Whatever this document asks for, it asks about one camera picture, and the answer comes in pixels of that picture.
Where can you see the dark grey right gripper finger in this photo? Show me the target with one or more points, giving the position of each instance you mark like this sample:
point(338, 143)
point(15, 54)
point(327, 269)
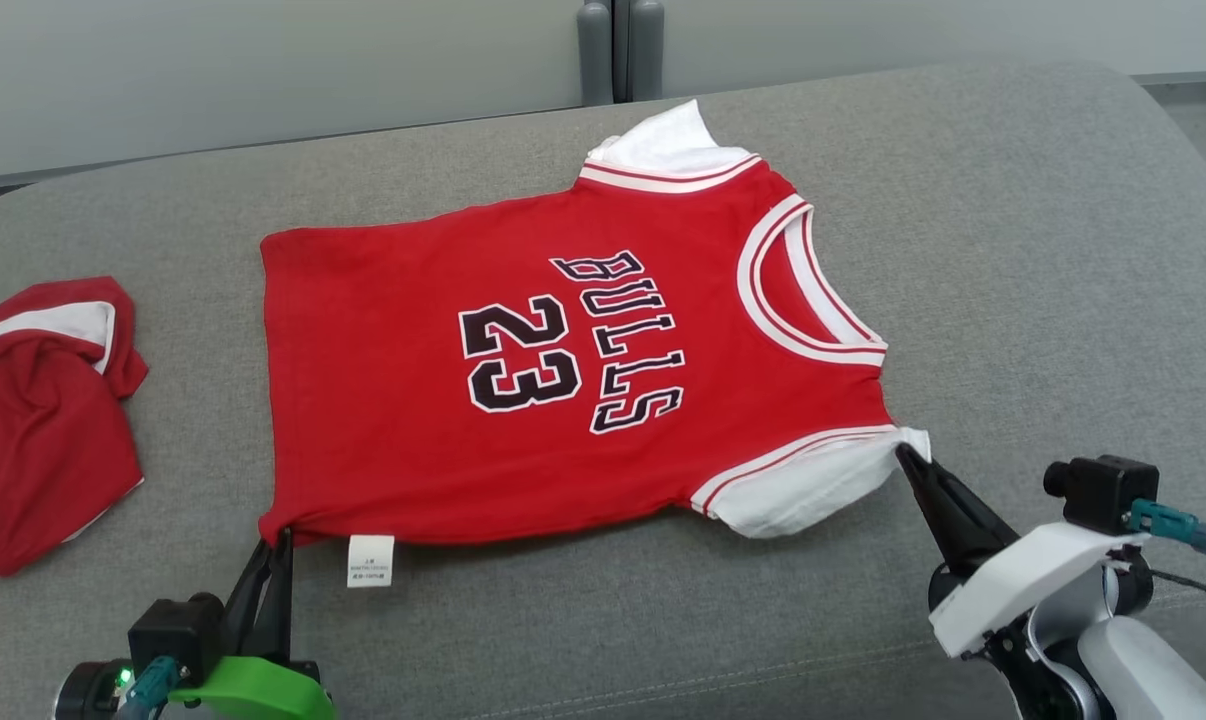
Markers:
point(978, 525)
point(938, 535)

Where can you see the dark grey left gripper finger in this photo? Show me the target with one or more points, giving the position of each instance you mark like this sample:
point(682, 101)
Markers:
point(245, 610)
point(278, 620)

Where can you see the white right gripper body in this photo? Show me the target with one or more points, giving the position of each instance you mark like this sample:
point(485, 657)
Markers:
point(1023, 585)

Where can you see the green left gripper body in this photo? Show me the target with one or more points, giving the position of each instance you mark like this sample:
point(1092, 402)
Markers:
point(263, 690)

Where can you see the red Bulls 23 jersey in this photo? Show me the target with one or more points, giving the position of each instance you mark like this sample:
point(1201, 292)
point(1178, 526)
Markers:
point(413, 420)

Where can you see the red shorts with white stripe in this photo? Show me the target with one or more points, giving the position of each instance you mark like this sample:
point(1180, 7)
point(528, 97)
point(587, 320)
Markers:
point(43, 450)

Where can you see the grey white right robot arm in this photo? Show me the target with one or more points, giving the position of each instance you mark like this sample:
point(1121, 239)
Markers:
point(1153, 670)

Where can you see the grey fabric sofa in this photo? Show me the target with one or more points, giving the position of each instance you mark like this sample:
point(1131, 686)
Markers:
point(1013, 300)

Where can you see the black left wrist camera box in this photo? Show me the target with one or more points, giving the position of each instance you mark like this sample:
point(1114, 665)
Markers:
point(173, 635)

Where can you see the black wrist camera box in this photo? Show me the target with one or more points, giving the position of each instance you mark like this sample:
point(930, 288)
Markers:
point(173, 635)
point(1103, 495)

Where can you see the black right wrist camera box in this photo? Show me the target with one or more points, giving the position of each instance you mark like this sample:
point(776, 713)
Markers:
point(1103, 495)

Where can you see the grey partition connector post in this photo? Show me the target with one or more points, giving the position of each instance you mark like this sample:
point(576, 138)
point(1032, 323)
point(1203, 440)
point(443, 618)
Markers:
point(593, 60)

